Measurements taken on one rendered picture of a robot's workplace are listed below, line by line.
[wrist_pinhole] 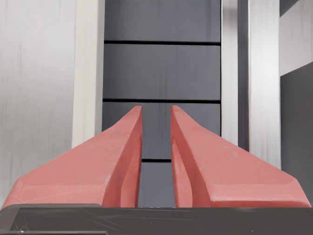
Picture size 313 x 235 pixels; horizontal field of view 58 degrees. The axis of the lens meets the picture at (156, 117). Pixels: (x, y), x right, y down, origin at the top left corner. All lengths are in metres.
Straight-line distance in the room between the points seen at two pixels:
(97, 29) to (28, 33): 0.12
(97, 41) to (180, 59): 0.06
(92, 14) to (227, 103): 0.10
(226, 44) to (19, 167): 0.19
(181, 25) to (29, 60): 0.13
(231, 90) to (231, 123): 0.02
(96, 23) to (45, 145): 0.12
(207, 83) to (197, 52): 0.02
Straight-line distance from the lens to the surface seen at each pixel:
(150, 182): 0.18
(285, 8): 0.24
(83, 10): 0.17
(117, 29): 0.20
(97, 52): 0.16
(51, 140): 0.25
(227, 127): 0.19
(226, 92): 0.19
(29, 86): 0.26
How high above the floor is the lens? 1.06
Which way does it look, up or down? 87 degrees down
